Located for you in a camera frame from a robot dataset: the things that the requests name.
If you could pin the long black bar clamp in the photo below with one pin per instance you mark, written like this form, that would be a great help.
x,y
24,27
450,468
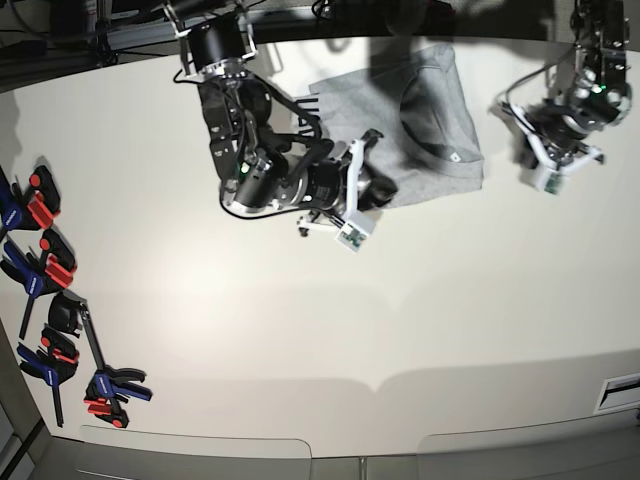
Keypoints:
x,y
109,388

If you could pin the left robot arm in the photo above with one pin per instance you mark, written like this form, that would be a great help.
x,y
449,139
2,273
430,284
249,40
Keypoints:
x,y
596,96

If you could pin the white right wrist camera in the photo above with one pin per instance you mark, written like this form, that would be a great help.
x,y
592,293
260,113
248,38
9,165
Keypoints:
x,y
355,231

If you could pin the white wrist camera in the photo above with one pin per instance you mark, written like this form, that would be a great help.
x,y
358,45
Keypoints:
x,y
355,231
545,181

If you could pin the blue red bar clamp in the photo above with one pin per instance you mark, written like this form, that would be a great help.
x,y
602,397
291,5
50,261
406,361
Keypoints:
x,y
52,272
33,208
55,361

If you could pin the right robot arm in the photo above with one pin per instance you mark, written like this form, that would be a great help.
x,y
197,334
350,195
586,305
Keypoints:
x,y
271,156

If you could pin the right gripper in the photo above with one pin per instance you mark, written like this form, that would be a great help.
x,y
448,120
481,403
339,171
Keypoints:
x,y
329,188

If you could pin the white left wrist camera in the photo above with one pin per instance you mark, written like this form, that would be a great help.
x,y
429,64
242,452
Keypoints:
x,y
545,181

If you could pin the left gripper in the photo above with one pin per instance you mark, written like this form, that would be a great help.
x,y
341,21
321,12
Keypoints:
x,y
554,133

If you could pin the grey T-shirt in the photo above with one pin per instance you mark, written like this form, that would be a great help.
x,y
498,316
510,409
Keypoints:
x,y
429,147

